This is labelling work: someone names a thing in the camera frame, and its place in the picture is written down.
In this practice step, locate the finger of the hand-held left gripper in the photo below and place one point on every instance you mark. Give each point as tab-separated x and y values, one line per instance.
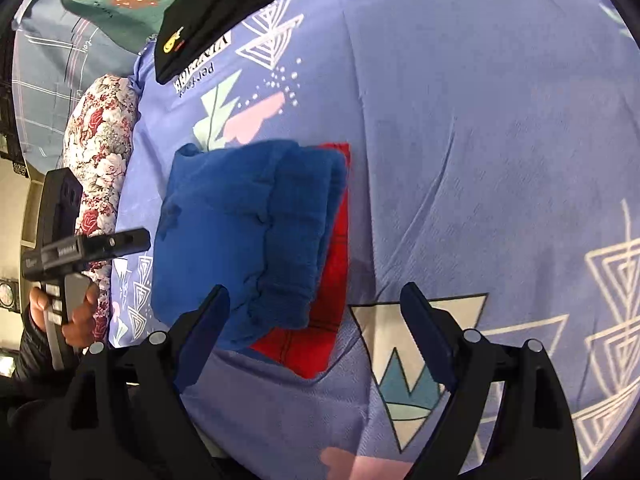
117	242

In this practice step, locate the grey plaid sheet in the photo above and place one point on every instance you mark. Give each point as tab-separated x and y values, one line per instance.
45	85

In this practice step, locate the purple printed bed sheet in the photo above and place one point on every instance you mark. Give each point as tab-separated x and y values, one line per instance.
450	160

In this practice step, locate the black folded pants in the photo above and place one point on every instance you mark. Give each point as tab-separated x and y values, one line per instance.
210	10

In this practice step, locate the blue and red pants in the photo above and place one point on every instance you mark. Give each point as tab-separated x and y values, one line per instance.
225	235

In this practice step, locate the person's left hand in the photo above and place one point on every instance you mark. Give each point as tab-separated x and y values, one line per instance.
80	325

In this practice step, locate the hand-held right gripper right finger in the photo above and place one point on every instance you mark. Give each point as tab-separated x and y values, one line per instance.
430	340

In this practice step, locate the floral bolster pillow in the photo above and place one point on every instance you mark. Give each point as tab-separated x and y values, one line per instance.
105	160

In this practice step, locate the green heart print quilt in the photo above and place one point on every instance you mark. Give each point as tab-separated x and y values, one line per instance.
100	5

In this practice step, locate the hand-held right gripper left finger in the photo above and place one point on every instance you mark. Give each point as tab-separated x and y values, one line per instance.
200	345

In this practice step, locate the person's left forearm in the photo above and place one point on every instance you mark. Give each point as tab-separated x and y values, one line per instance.
30	355

